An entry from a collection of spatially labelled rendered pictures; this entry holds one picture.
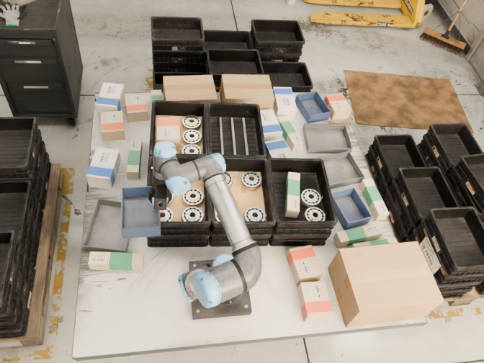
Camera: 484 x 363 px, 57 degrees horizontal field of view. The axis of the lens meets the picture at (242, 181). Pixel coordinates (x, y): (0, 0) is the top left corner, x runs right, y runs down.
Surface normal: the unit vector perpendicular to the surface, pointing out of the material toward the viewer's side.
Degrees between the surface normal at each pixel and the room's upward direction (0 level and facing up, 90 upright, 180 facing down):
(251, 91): 0
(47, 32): 90
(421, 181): 0
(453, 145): 0
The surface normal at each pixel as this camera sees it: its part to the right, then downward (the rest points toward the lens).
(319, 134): 0.12, -0.60
